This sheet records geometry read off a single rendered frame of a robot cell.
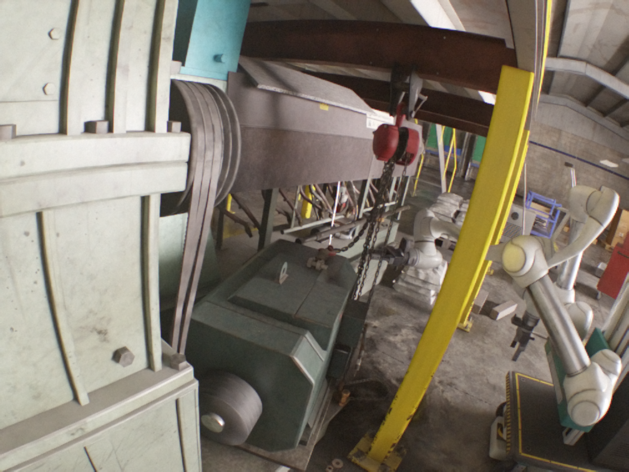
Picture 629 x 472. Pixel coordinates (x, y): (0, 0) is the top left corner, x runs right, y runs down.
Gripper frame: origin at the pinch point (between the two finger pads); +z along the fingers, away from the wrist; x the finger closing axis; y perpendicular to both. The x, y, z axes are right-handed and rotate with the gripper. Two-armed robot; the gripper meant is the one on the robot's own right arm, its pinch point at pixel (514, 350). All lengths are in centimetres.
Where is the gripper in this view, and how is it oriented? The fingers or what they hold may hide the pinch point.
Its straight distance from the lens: 188.9
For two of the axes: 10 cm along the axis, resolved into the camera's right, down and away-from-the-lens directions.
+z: -1.9, 9.2, 3.4
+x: 4.3, -2.3, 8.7
